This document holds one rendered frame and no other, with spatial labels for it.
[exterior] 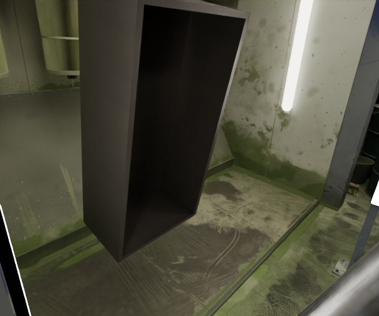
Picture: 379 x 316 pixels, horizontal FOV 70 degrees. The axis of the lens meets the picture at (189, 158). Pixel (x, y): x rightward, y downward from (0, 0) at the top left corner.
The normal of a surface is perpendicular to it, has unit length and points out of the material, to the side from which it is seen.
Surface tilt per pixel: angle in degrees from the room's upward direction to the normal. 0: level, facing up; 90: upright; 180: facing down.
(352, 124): 90
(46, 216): 57
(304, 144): 90
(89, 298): 0
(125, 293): 0
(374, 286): 62
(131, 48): 91
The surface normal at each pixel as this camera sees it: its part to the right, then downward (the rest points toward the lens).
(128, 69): -0.68, 0.27
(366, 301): -0.53, -0.11
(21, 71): 0.73, 0.30
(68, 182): 0.63, -0.25
